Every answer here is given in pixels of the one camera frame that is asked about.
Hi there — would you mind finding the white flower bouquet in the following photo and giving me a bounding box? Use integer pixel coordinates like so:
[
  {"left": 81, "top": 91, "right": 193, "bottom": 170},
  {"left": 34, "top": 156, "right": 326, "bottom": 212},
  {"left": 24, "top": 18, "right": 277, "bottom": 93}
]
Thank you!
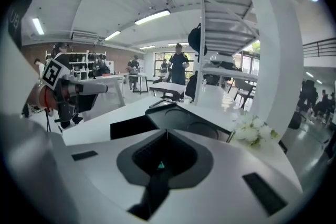
[{"left": 232, "top": 112, "right": 281, "bottom": 148}]

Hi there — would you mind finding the black backpack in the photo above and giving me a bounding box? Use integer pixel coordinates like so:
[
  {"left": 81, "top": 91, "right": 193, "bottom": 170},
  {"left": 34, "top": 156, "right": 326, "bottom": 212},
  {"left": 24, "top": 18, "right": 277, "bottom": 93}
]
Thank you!
[{"left": 187, "top": 23, "right": 208, "bottom": 57}]

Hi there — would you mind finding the black bag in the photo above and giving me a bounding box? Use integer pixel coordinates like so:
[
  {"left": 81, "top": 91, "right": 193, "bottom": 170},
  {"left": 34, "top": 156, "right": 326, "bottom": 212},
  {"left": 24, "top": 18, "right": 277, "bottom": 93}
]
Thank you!
[{"left": 184, "top": 70, "right": 200, "bottom": 103}]

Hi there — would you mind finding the person's black printed shirt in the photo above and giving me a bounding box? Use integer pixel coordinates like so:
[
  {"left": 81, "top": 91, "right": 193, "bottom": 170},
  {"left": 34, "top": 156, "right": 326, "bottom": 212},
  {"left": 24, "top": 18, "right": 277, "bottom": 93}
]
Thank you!
[{"left": 7, "top": 0, "right": 45, "bottom": 50}]

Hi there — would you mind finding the white shelf with black items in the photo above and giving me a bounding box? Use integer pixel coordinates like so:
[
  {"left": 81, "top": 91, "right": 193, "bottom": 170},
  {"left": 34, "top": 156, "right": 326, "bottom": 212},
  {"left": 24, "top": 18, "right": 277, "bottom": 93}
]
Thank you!
[{"left": 45, "top": 49, "right": 108, "bottom": 81}]

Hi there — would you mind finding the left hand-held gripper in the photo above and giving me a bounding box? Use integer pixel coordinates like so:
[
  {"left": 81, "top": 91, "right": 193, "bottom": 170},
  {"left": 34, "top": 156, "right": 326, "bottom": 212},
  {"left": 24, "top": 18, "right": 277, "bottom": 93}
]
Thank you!
[{"left": 41, "top": 57, "right": 109, "bottom": 124}]

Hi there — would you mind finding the black metal railing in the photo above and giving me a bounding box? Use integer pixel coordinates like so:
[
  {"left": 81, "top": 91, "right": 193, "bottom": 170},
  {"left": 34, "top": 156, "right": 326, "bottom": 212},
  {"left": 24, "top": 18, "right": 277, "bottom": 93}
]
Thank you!
[{"left": 302, "top": 37, "right": 336, "bottom": 59}]

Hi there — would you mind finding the black box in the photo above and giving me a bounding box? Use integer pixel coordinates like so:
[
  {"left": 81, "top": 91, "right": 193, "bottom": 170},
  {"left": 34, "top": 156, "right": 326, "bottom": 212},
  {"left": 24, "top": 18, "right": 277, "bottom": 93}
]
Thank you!
[{"left": 109, "top": 103, "right": 235, "bottom": 143}]

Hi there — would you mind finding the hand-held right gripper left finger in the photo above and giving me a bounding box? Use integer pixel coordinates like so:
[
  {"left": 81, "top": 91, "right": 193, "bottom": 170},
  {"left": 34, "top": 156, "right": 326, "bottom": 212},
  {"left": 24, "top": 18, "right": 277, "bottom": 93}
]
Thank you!
[{"left": 1, "top": 112, "right": 168, "bottom": 224}]

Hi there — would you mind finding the dark chair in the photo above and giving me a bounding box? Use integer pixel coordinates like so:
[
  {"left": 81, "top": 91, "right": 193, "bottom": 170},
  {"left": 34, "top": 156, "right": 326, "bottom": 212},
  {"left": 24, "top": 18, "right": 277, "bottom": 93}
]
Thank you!
[{"left": 233, "top": 78, "right": 257, "bottom": 110}]

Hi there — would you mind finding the long ceiling light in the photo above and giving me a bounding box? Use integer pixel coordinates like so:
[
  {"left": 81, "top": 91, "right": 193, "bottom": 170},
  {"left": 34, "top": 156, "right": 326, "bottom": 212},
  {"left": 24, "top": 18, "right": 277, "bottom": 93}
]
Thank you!
[
  {"left": 104, "top": 30, "right": 121, "bottom": 41},
  {"left": 134, "top": 9, "right": 171, "bottom": 26},
  {"left": 31, "top": 17, "right": 45, "bottom": 36}
]

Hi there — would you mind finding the person's left hand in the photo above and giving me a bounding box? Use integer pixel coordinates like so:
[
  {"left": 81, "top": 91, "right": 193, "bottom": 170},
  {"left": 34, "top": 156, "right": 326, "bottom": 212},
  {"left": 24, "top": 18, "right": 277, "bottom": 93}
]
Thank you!
[{"left": 27, "top": 83, "right": 60, "bottom": 111}]

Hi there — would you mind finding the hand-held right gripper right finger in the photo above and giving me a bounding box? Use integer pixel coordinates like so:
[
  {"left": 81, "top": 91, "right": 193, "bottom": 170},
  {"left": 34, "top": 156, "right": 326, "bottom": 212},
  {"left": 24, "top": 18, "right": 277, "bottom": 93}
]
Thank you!
[{"left": 157, "top": 129, "right": 304, "bottom": 224}]

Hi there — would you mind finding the white metal shelf rack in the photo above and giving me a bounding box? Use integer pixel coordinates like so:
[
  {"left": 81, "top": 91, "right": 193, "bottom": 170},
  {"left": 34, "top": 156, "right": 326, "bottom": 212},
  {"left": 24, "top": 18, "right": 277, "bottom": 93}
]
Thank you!
[{"left": 198, "top": 0, "right": 260, "bottom": 55}]

